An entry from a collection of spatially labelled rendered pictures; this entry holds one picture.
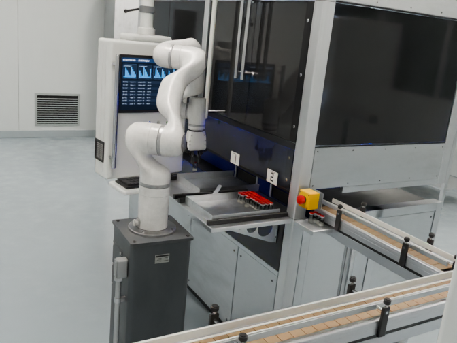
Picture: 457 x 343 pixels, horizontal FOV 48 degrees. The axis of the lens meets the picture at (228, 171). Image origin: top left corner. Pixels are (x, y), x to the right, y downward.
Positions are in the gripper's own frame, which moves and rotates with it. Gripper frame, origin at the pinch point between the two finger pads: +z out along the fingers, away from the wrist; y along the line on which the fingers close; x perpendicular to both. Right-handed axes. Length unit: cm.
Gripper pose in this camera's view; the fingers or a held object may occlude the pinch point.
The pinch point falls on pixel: (195, 160)
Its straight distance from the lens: 260.9
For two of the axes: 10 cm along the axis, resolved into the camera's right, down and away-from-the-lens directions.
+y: -8.9, 0.6, -4.5
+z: -0.5, 9.7, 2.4
